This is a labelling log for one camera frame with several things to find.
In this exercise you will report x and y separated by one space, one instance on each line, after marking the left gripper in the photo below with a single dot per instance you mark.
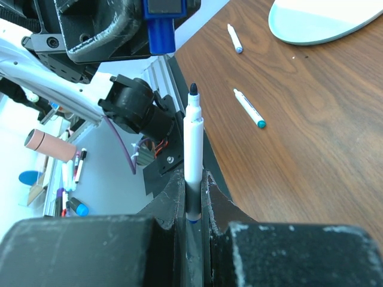
93 31

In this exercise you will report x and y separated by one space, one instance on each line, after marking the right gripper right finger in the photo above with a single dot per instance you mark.
217 244

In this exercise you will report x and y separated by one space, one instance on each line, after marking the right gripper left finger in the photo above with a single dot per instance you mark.
166 255

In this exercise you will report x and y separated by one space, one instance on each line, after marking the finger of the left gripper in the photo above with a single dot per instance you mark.
192 6

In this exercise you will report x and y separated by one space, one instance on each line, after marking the blue marker cap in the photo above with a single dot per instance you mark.
160 17

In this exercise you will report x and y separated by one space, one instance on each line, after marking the blue white marker pen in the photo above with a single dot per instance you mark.
193 127

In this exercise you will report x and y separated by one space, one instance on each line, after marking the lilac tipped white marker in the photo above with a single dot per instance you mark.
235 39

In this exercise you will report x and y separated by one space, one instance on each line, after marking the teal tipped white marker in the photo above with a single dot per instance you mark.
250 110

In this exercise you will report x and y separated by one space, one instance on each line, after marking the round cream blue plate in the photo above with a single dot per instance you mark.
319 22

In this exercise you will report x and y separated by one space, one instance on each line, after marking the markers on side table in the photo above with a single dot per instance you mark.
71 172

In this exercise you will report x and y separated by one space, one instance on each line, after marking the pink cylinder roll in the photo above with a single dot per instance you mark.
49 145

